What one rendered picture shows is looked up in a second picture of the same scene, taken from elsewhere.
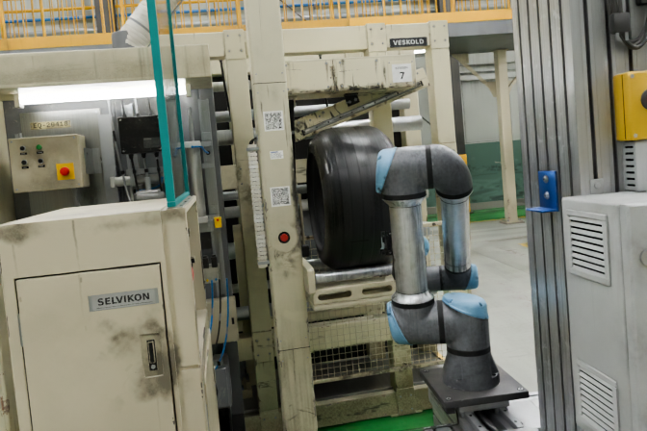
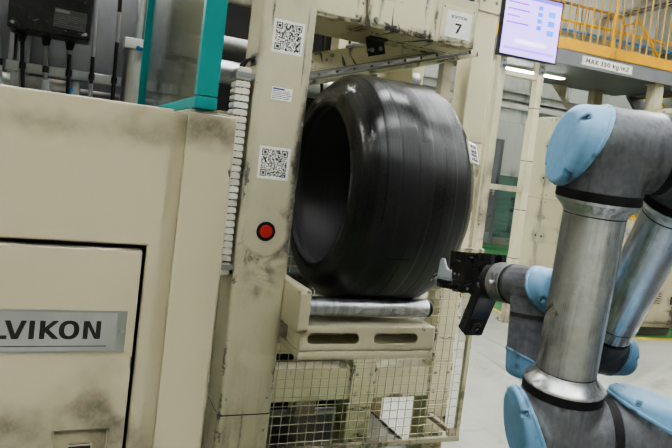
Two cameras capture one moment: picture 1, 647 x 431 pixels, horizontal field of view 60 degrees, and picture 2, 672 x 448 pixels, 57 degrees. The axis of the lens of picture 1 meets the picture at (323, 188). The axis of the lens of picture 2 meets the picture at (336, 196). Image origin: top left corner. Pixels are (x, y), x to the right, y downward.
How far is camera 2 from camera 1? 0.79 m
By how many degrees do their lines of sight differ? 13
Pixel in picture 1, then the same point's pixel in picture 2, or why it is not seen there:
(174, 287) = (170, 315)
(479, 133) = not seen: hidden behind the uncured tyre
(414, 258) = (599, 317)
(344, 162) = (398, 128)
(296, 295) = (265, 328)
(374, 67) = (424, 6)
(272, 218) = (254, 197)
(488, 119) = not seen: hidden behind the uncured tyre
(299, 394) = not seen: outside the picture
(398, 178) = (618, 162)
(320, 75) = not seen: outside the picture
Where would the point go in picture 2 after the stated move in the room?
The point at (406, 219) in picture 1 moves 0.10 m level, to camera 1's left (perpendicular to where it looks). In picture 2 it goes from (606, 243) to (541, 237)
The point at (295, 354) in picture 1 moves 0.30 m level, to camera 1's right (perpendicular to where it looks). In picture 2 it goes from (244, 423) to (365, 426)
